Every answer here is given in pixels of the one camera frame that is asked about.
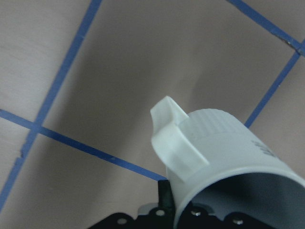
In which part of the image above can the white HOME mug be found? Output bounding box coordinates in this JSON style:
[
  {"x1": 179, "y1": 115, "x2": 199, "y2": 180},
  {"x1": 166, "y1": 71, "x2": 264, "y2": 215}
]
[{"x1": 151, "y1": 96, "x2": 305, "y2": 229}]

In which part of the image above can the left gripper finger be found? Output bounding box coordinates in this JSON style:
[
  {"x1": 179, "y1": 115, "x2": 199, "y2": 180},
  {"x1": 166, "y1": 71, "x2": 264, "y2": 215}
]
[{"x1": 158, "y1": 180, "x2": 176, "y2": 229}]

